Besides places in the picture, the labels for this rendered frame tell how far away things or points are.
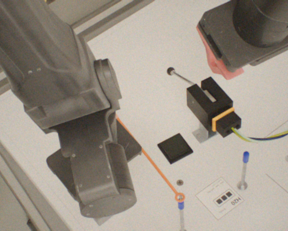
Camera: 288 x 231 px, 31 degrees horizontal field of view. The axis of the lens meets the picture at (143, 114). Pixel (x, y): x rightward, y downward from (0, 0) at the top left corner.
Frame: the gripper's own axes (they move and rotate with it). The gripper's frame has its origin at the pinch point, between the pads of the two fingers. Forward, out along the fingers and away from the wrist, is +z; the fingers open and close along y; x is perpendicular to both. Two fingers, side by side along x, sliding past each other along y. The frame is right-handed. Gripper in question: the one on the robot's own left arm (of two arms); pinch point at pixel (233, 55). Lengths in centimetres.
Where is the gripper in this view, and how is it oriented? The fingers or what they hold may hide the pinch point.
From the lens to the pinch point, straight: 61.2
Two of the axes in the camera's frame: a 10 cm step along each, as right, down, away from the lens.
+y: 8.7, -4.3, 2.4
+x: -4.7, -8.6, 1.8
